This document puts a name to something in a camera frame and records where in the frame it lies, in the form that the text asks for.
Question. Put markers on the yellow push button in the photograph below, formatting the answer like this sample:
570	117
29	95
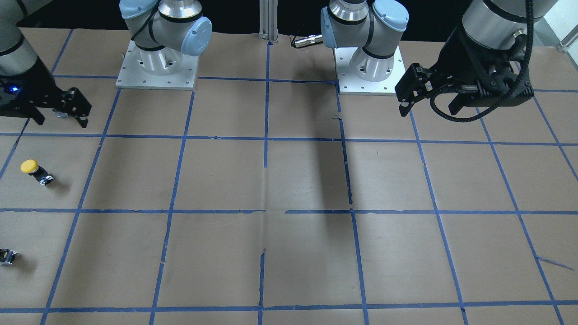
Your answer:
32	168

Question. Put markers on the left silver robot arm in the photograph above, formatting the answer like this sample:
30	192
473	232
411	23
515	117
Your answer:
377	26

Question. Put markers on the aluminium frame post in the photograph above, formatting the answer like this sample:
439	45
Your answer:
268	20

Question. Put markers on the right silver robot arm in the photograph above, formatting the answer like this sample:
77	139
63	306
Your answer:
167	37

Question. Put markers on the red push button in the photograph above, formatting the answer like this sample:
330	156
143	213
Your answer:
61	114

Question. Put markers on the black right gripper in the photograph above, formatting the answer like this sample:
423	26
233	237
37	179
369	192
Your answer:
39	88

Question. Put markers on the small black switch block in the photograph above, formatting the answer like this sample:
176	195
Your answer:
7	256

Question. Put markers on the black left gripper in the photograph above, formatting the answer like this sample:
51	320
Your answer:
453	58

